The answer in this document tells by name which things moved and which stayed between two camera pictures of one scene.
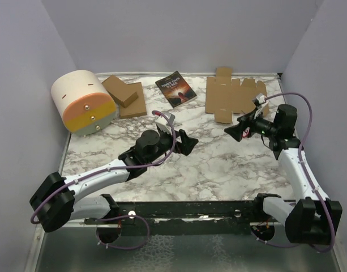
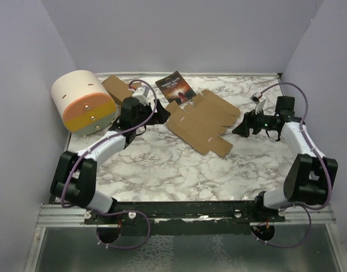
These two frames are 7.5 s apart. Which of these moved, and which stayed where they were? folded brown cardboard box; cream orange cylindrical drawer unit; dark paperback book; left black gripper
Moved: left black gripper
Stayed: dark paperback book; cream orange cylindrical drawer unit; folded brown cardboard box
